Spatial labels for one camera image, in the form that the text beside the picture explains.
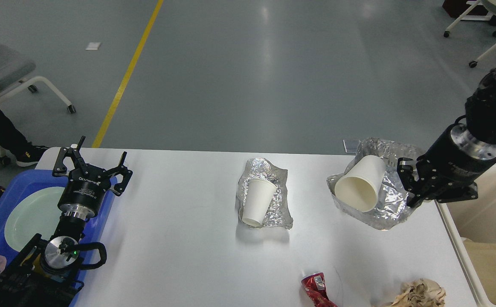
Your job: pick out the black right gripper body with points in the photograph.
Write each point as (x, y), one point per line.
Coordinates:
(456, 157)

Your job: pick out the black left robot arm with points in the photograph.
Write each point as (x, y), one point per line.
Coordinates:
(45, 272)

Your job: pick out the transparent floor plate left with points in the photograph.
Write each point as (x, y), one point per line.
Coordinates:
(351, 145)

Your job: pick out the light green plate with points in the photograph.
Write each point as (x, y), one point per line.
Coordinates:
(37, 213)

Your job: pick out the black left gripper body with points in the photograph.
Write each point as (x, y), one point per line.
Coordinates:
(82, 197)

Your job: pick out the white paper cup on foil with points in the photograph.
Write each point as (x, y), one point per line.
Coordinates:
(258, 198)

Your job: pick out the crumpled brown paper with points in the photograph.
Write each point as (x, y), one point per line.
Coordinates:
(422, 292)

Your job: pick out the white paper cup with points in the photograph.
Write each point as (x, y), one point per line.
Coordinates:
(258, 198)
(359, 187)

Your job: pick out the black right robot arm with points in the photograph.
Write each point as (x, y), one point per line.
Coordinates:
(480, 118)

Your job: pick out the grey office chair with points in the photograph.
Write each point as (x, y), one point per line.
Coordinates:
(14, 69)

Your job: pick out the beige plastic bin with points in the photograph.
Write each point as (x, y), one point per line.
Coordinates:
(474, 220)

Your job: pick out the crumpled aluminium foil sheet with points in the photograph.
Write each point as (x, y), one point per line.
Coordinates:
(278, 214)

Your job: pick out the crushed red can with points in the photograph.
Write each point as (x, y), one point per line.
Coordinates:
(315, 287)

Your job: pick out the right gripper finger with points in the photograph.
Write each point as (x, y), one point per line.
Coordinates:
(406, 168)
(446, 194)

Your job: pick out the blue plastic tray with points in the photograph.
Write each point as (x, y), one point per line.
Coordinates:
(29, 182)

